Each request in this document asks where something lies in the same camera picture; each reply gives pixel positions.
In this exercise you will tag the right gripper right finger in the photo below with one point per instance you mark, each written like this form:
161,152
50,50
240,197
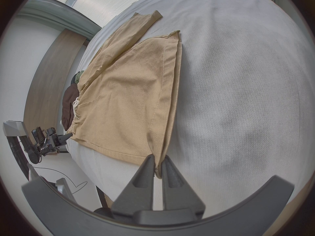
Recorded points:
179,195

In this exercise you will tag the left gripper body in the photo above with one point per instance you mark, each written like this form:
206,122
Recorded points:
54,142

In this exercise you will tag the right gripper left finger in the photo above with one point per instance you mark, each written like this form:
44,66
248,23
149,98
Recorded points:
140,193

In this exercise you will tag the tan shorts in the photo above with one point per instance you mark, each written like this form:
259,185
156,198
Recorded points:
128,95

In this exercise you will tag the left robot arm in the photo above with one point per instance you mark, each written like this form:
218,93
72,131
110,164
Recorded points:
34,154

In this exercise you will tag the bed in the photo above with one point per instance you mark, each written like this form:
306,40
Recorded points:
246,82

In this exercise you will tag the brown garment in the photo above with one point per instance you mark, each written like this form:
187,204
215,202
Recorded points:
69,107

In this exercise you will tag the black garment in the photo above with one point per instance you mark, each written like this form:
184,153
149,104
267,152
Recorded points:
73,79

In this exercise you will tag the green garment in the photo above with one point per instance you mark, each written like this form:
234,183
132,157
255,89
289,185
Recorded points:
80,76

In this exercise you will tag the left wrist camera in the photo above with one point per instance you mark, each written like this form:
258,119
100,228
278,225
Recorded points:
51,131

